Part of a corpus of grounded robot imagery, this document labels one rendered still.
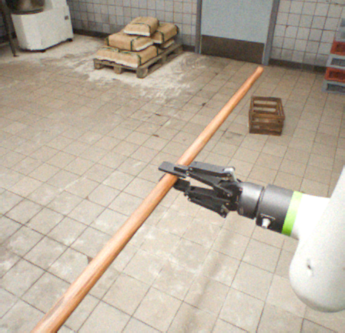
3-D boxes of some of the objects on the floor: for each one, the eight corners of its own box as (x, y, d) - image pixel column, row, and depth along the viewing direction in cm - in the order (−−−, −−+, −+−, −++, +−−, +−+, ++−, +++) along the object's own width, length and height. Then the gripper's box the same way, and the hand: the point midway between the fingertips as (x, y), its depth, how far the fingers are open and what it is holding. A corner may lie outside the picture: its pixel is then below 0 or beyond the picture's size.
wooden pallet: (142, 79, 426) (142, 68, 417) (93, 68, 455) (92, 58, 447) (182, 52, 511) (182, 43, 503) (139, 45, 541) (138, 36, 532)
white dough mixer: (36, 57, 497) (12, -44, 419) (9, 52, 519) (-19, -46, 440) (76, 41, 563) (61, -49, 485) (51, 37, 585) (33, -49, 506)
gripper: (261, 184, 61) (152, 151, 70) (249, 240, 71) (154, 206, 80) (271, 163, 67) (168, 135, 76) (259, 218, 76) (169, 188, 85)
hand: (174, 176), depth 77 cm, fingers closed on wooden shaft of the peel, 3 cm apart
